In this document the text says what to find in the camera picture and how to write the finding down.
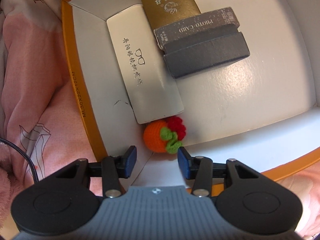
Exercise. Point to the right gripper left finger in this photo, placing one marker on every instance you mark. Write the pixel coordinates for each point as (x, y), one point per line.
(114, 168)

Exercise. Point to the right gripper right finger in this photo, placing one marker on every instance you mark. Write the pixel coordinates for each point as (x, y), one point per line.
(199, 169)

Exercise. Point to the orange crochet fruit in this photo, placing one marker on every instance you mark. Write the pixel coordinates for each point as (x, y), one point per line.
(165, 135)

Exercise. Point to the white glasses case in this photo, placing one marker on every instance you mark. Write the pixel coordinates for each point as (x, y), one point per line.
(152, 92)

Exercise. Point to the dark grey felt case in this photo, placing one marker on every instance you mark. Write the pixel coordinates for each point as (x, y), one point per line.
(212, 48)

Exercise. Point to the photo card box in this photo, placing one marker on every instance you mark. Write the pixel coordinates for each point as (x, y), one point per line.
(195, 24)

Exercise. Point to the gold gift box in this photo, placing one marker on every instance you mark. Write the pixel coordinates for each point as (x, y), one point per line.
(163, 12)

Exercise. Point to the orange cardboard box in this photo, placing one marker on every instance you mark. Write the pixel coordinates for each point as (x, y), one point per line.
(263, 110)

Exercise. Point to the pink bed quilt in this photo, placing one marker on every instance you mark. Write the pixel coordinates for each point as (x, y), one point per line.
(41, 115)

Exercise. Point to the pink fuzzy blanket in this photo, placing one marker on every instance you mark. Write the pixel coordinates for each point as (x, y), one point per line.
(11, 183)

